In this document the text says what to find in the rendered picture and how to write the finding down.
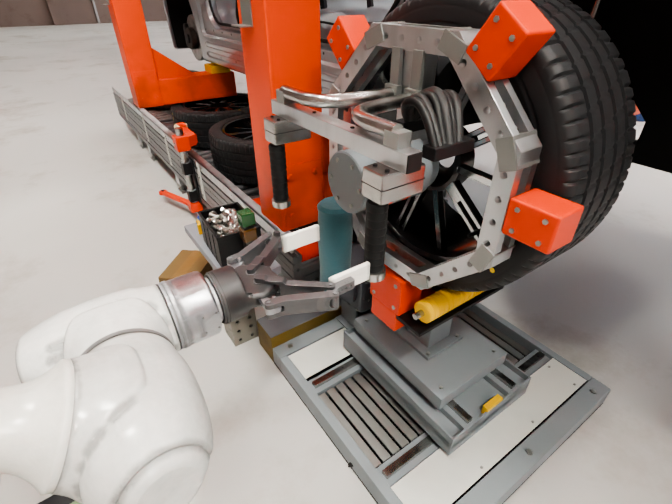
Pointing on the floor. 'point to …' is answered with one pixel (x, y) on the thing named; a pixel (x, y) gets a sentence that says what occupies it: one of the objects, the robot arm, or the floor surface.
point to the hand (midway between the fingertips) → (336, 252)
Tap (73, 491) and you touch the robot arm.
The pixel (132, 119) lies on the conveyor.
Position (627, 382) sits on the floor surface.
